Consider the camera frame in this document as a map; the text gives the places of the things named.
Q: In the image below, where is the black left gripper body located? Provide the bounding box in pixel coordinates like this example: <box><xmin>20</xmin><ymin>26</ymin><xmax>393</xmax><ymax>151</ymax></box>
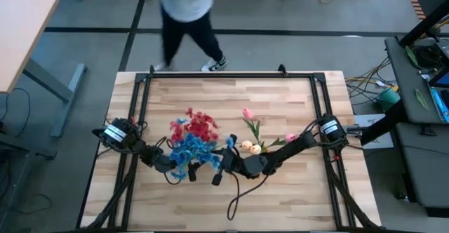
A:
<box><xmin>156</xmin><ymin>154</ymin><xmax>175</xmax><ymax>173</ymax></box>

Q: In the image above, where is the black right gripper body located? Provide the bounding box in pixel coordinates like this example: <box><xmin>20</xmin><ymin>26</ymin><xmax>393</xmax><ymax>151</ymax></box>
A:
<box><xmin>220</xmin><ymin>148</ymin><xmax>252</xmax><ymax>174</ymax></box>

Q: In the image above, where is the pink artificial tulip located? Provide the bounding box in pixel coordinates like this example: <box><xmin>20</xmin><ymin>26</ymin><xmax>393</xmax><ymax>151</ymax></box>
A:
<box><xmin>241</xmin><ymin>107</ymin><xmax>264</xmax><ymax>149</ymax></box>
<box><xmin>266</xmin><ymin>133</ymin><xmax>297</xmax><ymax>149</ymax></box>

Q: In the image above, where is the grey metal desk leg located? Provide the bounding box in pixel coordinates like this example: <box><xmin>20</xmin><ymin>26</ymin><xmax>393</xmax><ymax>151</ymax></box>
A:
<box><xmin>22</xmin><ymin>57</ymin><xmax>88</xmax><ymax>139</ymax></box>

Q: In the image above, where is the person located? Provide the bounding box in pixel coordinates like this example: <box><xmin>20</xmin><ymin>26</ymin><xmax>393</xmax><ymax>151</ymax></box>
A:
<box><xmin>123</xmin><ymin>0</ymin><xmax>229</xmax><ymax>73</ymax></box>

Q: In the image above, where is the green cup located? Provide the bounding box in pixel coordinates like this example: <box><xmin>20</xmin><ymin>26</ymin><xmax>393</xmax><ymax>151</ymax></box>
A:
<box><xmin>377</xmin><ymin>86</ymin><xmax>401</xmax><ymax>112</ymax></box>

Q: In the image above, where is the grey side desk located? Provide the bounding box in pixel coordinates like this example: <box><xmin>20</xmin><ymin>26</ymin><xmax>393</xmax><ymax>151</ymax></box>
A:
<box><xmin>384</xmin><ymin>36</ymin><xmax>449</xmax><ymax>125</ymax></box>

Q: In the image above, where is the light wood desk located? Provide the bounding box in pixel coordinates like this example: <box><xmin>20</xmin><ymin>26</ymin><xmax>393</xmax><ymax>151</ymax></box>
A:
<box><xmin>0</xmin><ymin>0</ymin><xmax>62</xmax><ymax>94</ymax></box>

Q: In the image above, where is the green loose leaf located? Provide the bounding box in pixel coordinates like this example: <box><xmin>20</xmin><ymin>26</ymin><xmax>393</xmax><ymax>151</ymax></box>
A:
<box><xmin>405</xmin><ymin>45</ymin><xmax>420</xmax><ymax>67</ymax></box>
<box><xmin>414</xmin><ymin>88</ymin><xmax>430</xmax><ymax>112</ymax></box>

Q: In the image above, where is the blue box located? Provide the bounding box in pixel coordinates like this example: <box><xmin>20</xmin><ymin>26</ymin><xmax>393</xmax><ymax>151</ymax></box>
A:
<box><xmin>429</xmin><ymin>86</ymin><xmax>449</xmax><ymax>124</ymax></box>

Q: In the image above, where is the black diagonal beam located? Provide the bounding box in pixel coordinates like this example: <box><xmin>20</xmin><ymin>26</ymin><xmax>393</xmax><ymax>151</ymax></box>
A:
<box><xmin>399</xmin><ymin>0</ymin><xmax>449</xmax><ymax>48</ymax></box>

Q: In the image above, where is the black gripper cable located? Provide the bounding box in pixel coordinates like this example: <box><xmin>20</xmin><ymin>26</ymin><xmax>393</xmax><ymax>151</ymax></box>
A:
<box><xmin>227</xmin><ymin>171</ymin><xmax>269</xmax><ymax>222</ymax></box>

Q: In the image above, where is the black aluminium table frame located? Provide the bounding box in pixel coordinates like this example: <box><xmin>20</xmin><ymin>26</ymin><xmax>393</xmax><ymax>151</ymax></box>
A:
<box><xmin>75</xmin><ymin>63</ymin><xmax>382</xmax><ymax>232</ymax></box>

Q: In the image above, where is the yellow black cable bundle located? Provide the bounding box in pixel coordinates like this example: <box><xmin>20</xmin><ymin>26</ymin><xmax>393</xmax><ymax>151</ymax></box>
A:
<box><xmin>344</xmin><ymin>56</ymin><xmax>400</xmax><ymax>100</ymax></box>

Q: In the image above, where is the dark grey desk frame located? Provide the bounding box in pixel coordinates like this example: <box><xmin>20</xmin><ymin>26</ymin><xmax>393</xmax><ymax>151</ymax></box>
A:
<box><xmin>0</xmin><ymin>131</ymin><xmax>59</xmax><ymax>233</ymax></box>

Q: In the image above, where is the black floor cable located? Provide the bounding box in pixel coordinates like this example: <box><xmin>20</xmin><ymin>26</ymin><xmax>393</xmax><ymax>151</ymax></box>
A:
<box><xmin>0</xmin><ymin>86</ymin><xmax>32</xmax><ymax>140</ymax></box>

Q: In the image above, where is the black cable coil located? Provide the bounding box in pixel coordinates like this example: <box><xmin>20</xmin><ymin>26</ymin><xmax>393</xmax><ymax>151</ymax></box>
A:
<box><xmin>410</xmin><ymin>44</ymin><xmax>445</xmax><ymax>69</ymax></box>

